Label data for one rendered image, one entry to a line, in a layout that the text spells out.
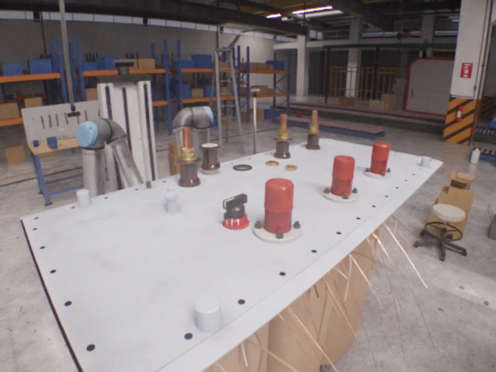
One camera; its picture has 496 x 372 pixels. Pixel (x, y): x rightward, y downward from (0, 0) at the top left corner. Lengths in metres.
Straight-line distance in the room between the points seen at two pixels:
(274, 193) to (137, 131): 1.49
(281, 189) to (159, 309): 0.36
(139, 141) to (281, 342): 1.51
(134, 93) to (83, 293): 1.58
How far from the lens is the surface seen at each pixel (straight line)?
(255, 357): 0.98
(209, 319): 0.47
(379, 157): 1.24
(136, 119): 2.04
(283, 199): 0.68
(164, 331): 0.51
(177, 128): 1.82
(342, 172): 0.94
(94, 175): 1.58
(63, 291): 0.65
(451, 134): 11.26
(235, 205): 0.75
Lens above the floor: 1.73
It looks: 21 degrees down
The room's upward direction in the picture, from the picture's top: straight up
